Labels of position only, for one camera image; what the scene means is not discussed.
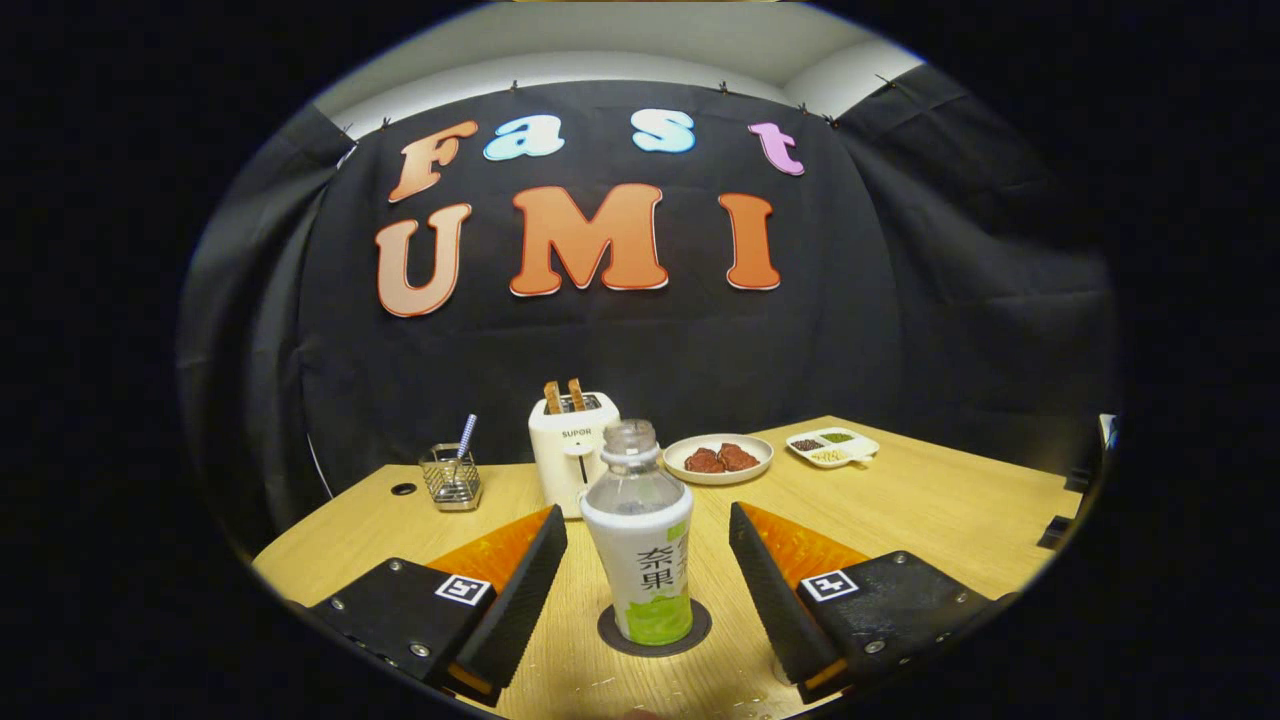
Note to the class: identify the wooden table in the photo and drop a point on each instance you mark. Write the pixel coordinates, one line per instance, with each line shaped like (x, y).
(900, 510)

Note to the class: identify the brown meat piece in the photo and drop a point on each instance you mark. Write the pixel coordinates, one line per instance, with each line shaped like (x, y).
(703, 461)
(740, 457)

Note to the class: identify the dark round coaster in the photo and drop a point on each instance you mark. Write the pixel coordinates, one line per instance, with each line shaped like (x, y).
(702, 625)

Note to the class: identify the divided white dish with beans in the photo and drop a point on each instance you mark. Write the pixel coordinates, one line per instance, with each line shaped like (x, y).
(832, 447)

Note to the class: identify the round white plate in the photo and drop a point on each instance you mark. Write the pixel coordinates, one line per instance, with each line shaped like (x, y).
(680, 475)

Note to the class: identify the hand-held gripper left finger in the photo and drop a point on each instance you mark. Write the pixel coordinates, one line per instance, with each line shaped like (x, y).
(515, 600)

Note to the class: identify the clear juice bottle white label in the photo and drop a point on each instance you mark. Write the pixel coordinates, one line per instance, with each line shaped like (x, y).
(640, 540)

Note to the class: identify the brown toast slice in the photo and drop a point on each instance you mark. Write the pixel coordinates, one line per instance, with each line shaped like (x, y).
(577, 394)
(553, 397)

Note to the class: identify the white toaster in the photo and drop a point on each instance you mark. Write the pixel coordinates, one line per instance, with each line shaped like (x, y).
(560, 460)

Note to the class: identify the striped straw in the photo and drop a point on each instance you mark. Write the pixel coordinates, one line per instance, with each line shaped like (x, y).
(467, 435)

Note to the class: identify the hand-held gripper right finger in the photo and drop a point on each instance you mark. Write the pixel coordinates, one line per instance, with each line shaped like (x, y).
(772, 600)

